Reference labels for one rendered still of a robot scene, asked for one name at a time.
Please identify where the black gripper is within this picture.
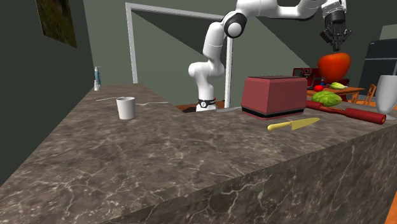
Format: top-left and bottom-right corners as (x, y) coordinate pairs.
(319, 9), (353, 53)

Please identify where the large orange red round object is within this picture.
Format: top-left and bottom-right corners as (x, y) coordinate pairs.
(317, 52), (352, 83)

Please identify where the red coffee machine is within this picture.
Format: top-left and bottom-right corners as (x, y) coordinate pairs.
(292, 67), (323, 87)

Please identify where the black refrigerator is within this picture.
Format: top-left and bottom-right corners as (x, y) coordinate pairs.
(358, 38), (397, 97)

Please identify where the yellow green vegetable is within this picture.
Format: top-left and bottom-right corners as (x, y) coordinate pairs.
(329, 81), (347, 91)

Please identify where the wooden table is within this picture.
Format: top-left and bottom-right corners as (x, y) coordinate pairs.
(306, 86), (365, 104)

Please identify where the green lettuce head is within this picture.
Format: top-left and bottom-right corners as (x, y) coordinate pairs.
(311, 90), (343, 108)

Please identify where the wooden chair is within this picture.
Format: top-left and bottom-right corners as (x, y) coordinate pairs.
(362, 83), (378, 106)

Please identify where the white goblet vase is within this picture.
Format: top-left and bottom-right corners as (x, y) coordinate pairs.
(375, 74), (397, 121)

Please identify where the red rolling pin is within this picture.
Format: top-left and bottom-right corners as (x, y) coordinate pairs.
(305, 99), (387, 125)

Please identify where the red toaster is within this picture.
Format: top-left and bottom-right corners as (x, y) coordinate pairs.
(240, 75), (309, 121)

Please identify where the yellow knife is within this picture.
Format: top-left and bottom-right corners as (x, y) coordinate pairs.
(267, 116), (321, 132)

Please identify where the silver butter knife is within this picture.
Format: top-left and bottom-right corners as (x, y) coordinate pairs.
(216, 106), (242, 113)

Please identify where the brown robot stand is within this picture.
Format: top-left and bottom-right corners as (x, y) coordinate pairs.
(175, 99), (226, 113)

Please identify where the white mug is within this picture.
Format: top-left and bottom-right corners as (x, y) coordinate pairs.
(116, 96), (137, 121)

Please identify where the grey door frame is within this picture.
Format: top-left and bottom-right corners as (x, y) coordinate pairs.
(125, 2), (234, 109)

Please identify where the dark wall picture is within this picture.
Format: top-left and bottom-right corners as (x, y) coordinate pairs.
(34, 0), (78, 49)

